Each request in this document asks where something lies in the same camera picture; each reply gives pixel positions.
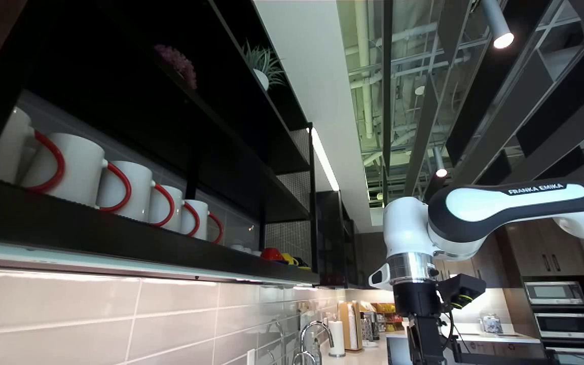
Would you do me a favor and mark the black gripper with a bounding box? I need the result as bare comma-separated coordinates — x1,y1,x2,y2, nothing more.
394,283,444,365

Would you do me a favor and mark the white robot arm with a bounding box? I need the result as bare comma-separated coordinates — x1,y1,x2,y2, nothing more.
369,178,584,365

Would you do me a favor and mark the paper towel roll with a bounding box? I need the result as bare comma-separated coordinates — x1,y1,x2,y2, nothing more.
328,320,346,357

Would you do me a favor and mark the chrome faucet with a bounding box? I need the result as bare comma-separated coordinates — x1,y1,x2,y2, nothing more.
292,319,332,365

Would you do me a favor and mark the built-in oven stack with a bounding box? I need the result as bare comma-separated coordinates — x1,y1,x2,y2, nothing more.
523,281,584,365

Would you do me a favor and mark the red cup on shelf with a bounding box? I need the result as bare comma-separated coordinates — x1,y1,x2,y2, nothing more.
260,248,284,262

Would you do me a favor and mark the green plant white pot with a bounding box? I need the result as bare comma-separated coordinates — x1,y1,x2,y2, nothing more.
241,43,284,90

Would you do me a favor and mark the ceiling spot lamp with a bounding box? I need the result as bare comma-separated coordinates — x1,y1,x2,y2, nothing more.
481,0,515,49

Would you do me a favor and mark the purple flower decoration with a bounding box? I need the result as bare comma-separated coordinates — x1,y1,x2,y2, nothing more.
154,45,197,92

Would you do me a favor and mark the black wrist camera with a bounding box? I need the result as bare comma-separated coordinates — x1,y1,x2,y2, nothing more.
438,273,488,311

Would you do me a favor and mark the white mug red handle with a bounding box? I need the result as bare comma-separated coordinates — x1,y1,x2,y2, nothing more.
18,129,110,209
98,161,152,221
181,198,209,240
207,214,225,246
148,184,182,232

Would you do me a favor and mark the black wall cabinet shelf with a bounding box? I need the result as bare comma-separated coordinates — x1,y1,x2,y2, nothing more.
0,0,319,285

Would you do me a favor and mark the white mug red handle nearest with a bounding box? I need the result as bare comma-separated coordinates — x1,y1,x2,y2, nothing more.
18,129,110,209

